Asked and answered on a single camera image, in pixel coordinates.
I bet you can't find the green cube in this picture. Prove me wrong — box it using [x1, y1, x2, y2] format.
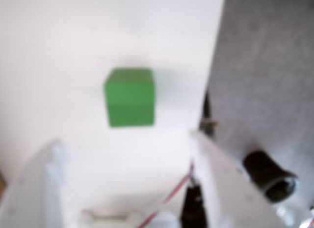
[103, 67, 157, 128]

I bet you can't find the brown cardboard box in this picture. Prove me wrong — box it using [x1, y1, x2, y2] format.
[0, 172, 7, 200]

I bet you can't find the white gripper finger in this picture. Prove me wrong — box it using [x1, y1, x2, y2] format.
[190, 129, 283, 228]
[0, 139, 67, 228]

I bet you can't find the black cylindrical knob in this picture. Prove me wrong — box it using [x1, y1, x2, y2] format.
[242, 150, 299, 204]

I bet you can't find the red white black servo wire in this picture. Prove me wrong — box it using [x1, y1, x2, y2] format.
[138, 161, 195, 228]

